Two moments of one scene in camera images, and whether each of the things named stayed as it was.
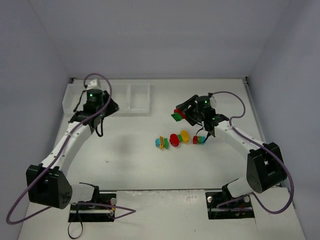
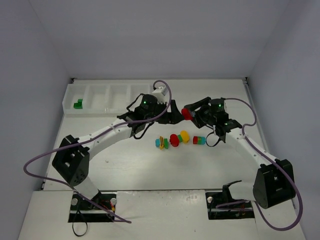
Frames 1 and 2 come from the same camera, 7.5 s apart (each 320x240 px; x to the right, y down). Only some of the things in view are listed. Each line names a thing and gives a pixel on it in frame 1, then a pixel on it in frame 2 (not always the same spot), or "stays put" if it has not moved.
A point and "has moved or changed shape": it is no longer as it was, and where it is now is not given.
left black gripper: (111, 106) -> (169, 114)
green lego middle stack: (180, 137) stays put
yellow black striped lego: (161, 142) stays put
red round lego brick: (174, 140) stays put
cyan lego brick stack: (157, 142) stays put
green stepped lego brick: (177, 116) has moved or changed shape
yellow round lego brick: (185, 136) stays put
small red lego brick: (182, 113) has moved or changed shape
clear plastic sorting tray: (132, 97) stays put
